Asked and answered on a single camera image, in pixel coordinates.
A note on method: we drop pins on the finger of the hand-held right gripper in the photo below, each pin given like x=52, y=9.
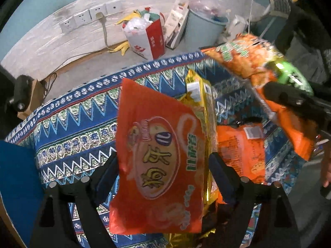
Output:
x=281, y=94

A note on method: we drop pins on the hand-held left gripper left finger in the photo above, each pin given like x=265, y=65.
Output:
x=107, y=175

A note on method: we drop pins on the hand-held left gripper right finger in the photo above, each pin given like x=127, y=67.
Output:
x=222, y=175

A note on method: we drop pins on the orange snack bag green logo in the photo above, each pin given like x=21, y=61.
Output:
x=240, y=56

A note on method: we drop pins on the red-orange snack bag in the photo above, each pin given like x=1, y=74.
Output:
x=155, y=134

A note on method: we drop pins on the gold biscuit packet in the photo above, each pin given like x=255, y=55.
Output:
x=206, y=108

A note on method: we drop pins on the person's right forearm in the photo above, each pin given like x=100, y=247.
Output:
x=327, y=173

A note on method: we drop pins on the dark cloth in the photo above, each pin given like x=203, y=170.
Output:
x=310, y=51

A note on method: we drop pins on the orange snack bag white label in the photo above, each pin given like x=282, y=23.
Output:
x=238, y=147

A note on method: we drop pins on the blue patterned tablecloth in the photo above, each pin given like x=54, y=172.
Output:
x=77, y=124

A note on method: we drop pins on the white plastic jug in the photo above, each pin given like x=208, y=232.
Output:
x=236, y=27

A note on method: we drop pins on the light blue waste bin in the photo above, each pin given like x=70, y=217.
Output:
x=201, y=33

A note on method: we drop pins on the brown cardboard piece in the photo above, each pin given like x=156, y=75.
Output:
x=37, y=95

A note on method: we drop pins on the clear plastic bin liner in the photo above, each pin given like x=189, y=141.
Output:
x=206, y=6

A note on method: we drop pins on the black round knob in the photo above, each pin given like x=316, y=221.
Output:
x=22, y=90

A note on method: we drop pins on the yellow banana peel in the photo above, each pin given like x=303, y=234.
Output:
x=126, y=18
x=122, y=47

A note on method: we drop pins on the white cardboard carton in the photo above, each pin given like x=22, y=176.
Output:
x=175, y=20

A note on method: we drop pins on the red and white shopping bag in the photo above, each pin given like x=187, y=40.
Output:
x=152, y=41

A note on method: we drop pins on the green red wrapper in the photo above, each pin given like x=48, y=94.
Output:
x=152, y=14

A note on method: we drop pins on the clear plastic bag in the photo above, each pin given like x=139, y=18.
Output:
x=137, y=25

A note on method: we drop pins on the white metal tube frame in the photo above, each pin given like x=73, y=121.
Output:
x=269, y=9

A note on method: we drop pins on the white wall socket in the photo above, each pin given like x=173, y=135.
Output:
x=113, y=5
x=94, y=10
x=67, y=26
x=82, y=17

